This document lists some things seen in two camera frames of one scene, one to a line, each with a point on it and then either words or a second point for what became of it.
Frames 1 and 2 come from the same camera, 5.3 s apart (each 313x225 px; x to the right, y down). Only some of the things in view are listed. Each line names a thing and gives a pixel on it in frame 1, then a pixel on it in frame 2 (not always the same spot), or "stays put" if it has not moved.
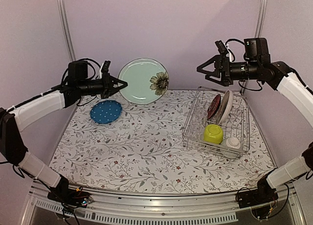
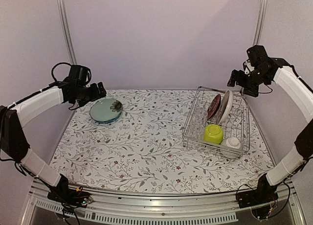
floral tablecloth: [143, 150] stays put
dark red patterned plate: [213, 106] stays put
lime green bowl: [213, 133] stays put
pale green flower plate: [147, 80] to [106, 110]
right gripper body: [238, 73] to [251, 82]
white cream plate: [226, 107] stays put
